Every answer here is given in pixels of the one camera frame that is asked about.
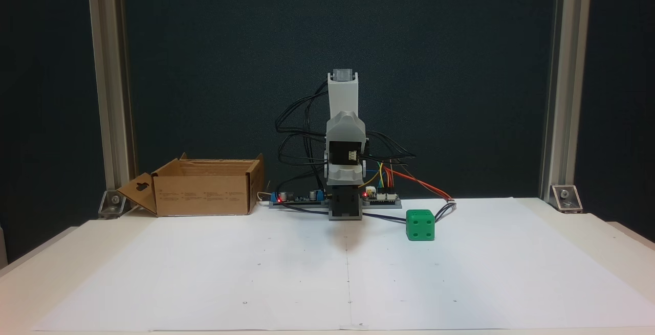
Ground aluminium frame post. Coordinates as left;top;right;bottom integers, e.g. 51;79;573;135
86;0;138;192
538;0;594;200

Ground blue power circuit board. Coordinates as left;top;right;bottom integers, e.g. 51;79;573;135
269;188;329;209

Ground brown cardboard box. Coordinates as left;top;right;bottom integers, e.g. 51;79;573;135
117;153;266;217

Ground black elbow wire loops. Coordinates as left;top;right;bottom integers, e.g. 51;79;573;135
274;80;329;208

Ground green die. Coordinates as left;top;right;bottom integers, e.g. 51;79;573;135
406;209;435;242

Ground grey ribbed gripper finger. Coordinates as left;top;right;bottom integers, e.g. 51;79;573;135
326;163;365;186

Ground metal corner bracket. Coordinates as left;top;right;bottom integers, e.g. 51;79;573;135
550;184;584;214
98;189;128;219

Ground black cable with white plug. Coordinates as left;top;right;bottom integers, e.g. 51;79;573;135
276;199;457;226

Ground coloured jumper wires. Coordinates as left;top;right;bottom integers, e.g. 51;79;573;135
358;160;405;193

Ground circuit board with white connectors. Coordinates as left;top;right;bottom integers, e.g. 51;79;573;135
361;186;403;209

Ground black wrist wire bundle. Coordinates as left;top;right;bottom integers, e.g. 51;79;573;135
365;129;416;166

